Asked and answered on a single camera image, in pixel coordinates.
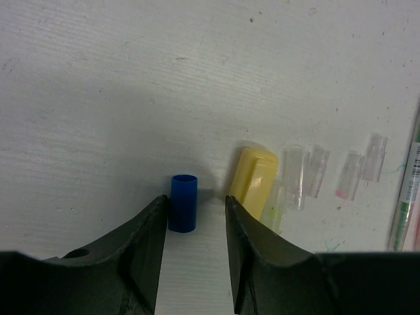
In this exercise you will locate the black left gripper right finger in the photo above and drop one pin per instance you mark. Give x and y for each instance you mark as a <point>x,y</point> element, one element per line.
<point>270,275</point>

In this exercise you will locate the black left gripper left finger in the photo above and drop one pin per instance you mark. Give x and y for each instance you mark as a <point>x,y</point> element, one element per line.
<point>115,274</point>

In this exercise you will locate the clear yellowish pen cap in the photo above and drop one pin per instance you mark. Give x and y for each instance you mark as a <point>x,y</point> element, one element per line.
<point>272,213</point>

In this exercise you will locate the blue marker cap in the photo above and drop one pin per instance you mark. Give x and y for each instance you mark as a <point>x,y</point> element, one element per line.
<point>183,203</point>

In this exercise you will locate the opaque yellow marker cap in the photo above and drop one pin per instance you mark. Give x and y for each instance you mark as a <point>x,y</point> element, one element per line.
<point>253,179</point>

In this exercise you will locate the clear green pen cap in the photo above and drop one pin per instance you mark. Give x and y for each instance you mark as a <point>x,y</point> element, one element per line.
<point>295,168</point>

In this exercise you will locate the clear pink pen cap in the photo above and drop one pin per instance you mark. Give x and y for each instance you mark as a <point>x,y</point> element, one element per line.
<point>316,171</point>

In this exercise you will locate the green highlighter pen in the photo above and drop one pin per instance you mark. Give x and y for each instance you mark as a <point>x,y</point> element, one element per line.
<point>407,194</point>

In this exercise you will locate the pink highlighter pen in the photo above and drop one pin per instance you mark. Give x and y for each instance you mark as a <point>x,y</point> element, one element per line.
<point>411,236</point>

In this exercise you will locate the clear red pen cap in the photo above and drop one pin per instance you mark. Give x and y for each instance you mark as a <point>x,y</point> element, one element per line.
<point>375,156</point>

